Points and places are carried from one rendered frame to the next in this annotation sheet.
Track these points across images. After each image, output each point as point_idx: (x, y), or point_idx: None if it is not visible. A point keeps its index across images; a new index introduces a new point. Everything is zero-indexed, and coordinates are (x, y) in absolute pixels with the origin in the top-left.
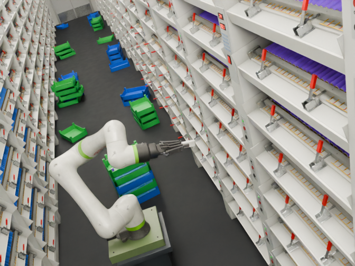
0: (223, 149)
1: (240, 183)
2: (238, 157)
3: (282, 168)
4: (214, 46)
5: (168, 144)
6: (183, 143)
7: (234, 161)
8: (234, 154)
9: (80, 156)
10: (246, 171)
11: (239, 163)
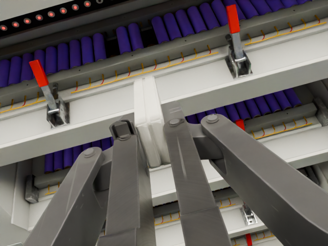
0: (35, 194)
1: (207, 174)
2: (237, 61)
3: None
4: None
5: (138, 225)
6: (163, 118)
7: (212, 100)
8: (197, 85)
9: None
10: (309, 58)
11: (252, 75)
